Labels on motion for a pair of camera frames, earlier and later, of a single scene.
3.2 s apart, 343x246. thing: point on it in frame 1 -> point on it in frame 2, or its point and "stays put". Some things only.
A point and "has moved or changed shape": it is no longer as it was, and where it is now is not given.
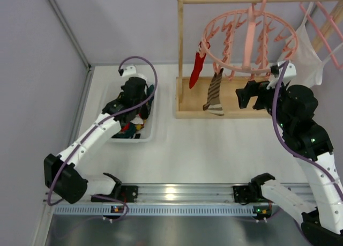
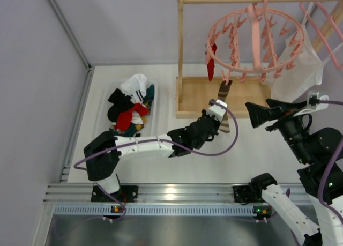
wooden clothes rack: [215, 97] stays put
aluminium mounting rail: [131, 195] stays put
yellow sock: [139, 127] stays put
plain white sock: [137, 120] stays put
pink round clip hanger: [247, 41] has moved or changed shape
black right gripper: [255, 96] -> [280, 120]
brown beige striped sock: [213, 104] -> [222, 94]
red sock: [198, 67] -> [211, 62]
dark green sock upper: [150, 90] stays put
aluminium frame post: [66, 27] stays put
